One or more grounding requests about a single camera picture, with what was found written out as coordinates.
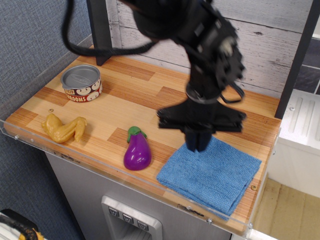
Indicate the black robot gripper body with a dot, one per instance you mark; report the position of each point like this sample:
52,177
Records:
197,116

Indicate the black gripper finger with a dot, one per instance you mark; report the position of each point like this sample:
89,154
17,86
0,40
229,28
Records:
191,138
204,137

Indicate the blue cloth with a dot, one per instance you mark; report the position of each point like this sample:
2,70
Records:
216,177

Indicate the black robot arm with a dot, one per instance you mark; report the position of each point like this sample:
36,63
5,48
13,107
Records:
210,42

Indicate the purple toy eggplant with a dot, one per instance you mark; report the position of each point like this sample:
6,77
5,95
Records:
138,155

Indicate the white appliance at right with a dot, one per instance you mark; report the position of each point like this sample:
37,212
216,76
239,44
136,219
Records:
295,161

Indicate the grey cabinet with dispenser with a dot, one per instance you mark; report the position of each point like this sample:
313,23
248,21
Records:
84,190

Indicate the mushroom tin can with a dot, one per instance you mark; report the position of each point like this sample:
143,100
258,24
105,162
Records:
82,83

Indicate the yellow toy chicken wing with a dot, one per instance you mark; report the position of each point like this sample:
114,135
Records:
60,132

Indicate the yellow black object bottom left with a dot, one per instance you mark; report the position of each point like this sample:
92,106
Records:
14,226

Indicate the right black frame post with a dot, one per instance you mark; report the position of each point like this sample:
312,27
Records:
301,51

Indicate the black frame post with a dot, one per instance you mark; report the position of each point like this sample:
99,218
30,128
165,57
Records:
301,51
99,24

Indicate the left black frame post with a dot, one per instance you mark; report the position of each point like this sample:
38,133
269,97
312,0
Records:
99,24

